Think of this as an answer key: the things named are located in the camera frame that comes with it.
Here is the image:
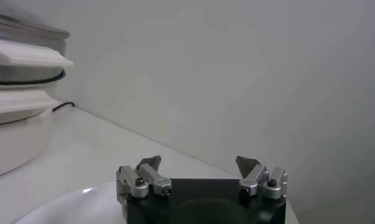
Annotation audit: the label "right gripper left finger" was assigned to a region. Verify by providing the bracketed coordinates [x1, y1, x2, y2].
[116, 155, 173, 203]

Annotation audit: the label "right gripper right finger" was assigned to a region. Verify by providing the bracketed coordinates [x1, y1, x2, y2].
[235, 155, 289, 200]

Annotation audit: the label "round glass pot lid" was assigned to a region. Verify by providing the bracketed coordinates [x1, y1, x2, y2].
[0, 0, 71, 39]

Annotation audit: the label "stainless steel steamer basket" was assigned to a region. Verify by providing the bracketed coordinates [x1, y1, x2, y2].
[0, 18, 74, 85]

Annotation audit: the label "large white round plate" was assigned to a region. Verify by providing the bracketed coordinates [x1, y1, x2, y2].
[13, 179, 127, 224]

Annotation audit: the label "white electric cooker pot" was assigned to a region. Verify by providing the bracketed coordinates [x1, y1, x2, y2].
[0, 69, 66, 179]

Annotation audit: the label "black cooker power cord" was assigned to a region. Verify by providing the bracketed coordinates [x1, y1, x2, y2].
[52, 101, 76, 113]

